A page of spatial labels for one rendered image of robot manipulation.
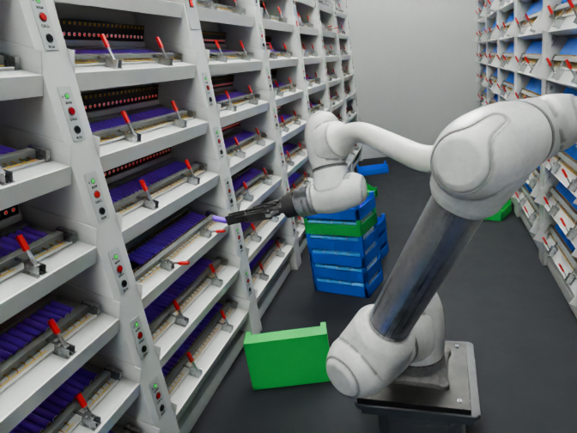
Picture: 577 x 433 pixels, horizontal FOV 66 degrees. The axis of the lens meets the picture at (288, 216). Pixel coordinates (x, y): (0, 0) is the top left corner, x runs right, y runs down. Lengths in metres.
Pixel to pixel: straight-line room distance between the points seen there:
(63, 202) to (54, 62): 0.32
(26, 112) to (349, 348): 0.92
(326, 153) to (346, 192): 0.12
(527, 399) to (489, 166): 1.08
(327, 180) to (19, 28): 0.80
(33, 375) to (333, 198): 0.82
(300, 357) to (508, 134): 1.15
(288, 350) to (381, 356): 0.64
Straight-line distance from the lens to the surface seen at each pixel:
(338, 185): 1.23
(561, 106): 0.89
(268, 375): 1.71
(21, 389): 1.09
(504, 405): 1.64
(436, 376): 1.34
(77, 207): 1.16
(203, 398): 1.73
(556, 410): 1.66
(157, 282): 1.38
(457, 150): 0.72
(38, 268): 1.05
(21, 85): 1.09
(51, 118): 1.13
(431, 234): 0.85
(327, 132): 1.23
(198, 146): 1.74
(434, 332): 1.26
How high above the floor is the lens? 1.08
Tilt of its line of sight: 18 degrees down
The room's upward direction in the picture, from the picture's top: 10 degrees counter-clockwise
